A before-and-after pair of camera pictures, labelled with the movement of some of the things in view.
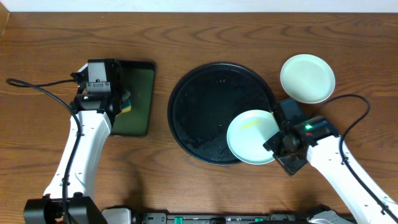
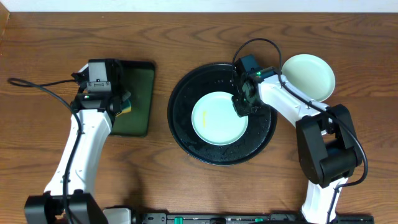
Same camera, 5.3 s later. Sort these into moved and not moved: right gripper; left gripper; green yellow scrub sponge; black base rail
Moved: right gripper
Not moved: left gripper; black base rail; green yellow scrub sponge
